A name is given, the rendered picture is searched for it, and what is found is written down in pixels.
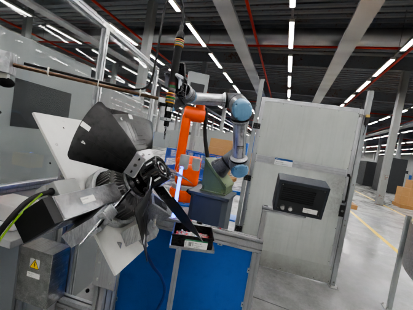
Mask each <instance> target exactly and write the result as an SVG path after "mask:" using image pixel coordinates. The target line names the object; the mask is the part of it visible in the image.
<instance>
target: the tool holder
mask: <svg viewBox="0 0 413 310"><path fill-rule="evenodd" d="M157 102H158V104H157V106H160V111H159V120H161V121H170V122H175V120H174V119H170V118H166V117H164V113H165V107H166V103H165V98H162V97H159V99H158V100H157Z"/></svg>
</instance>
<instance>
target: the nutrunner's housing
mask: <svg viewBox="0 0 413 310"><path fill-rule="evenodd" d="M183 29H184V26H183V25H180V27H179V31H178V32H177V34H176V38H180V39H182V40H184V31H183ZM173 105H174V104H173V103H168V102H166V107H165V114H164V117H166V118H170V119H171V114H172V111H173ZM169 123H170V121H164V126H167V127H168V126H169Z"/></svg>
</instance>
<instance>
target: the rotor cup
mask: <svg viewBox="0 0 413 310"><path fill-rule="evenodd" d="M151 161H152V163H150V162H151ZM148 163H150V164H149V165H147V166H146V164H148ZM160 166H162V167H163V170H162V169H161V167H160ZM150 176H151V178H152V180H151V184H152V186H151V189H153V188H157V187H159V186H160V185H162V184H164V183H166V182H167V181H169V180H170V178H171V173H170V169H169V168H168V165H167V164H166V163H165V161H164V160H163V159H162V158H161V157H159V156H153V157H151V158H150V159H148V160H147V161H145V163H144V164H143V166H142V167H141V169H140V171H139V172H138V173H137V175H136V177H135V178H132V177H131V176H129V175H127V178H128V182H129V184H130V186H131V187H132V189H133V190H134V191H135V192H136V193H137V194H138V195H140V196H142V197H144V196H145V194H146V192H145V191H143V190H144V188H147V185H148V181H149V177H150ZM158 177H161V178H160V179H158V180H157V181H154V180H155V179H157V178H158Z"/></svg>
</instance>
